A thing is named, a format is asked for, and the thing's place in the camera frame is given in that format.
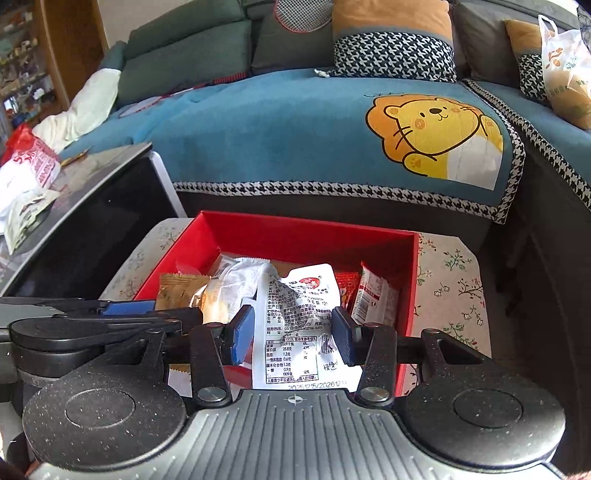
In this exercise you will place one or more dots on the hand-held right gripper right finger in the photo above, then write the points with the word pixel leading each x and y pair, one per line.
pixel 344 337

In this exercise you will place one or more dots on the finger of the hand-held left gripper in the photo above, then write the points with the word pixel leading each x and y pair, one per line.
pixel 129 308
pixel 182 316

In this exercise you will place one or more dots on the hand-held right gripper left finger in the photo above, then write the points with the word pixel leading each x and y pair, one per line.
pixel 240 337

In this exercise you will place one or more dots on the gold snack packet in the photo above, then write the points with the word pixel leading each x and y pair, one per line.
pixel 180 290

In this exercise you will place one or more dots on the white printed snack packet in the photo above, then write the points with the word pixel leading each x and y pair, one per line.
pixel 300 323

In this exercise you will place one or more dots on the clear cake packet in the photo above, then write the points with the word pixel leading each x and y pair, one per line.
pixel 226 290

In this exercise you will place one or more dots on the red white snack packet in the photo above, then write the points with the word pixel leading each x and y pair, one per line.
pixel 374 295

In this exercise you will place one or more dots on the red cardboard box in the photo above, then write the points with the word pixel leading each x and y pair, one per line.
pixel 300 240

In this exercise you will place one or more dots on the white orange-edged packet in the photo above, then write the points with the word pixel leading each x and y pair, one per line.
pixel 180 381

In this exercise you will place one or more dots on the black glass table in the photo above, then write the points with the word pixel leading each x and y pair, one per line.
pixel 83 221

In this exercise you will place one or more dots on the white red plastic bag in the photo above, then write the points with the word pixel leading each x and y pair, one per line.
pixel 25 180

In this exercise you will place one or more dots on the white cloth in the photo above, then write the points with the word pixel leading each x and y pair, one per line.
pixel 83 110

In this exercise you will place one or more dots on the blue lion sofa cover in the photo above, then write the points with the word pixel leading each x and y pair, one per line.
pixel 286 138

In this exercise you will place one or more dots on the red rimmed badminton racket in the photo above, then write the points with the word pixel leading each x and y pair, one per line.
pixel 184 90

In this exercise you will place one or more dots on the green sofa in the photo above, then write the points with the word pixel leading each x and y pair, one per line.
pixel 184 50

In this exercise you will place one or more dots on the display shelf cabinet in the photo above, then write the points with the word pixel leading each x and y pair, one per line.
pixel 27 55

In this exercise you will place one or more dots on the houndstooth sofa cover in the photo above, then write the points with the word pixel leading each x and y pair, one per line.
pixel 545 138

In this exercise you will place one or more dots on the orange houndstooth pillow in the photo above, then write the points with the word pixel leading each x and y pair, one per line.
pixel 526 60
pixel 392 37

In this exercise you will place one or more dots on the white orange plastic bag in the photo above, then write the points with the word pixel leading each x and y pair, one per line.
pixel 570 74

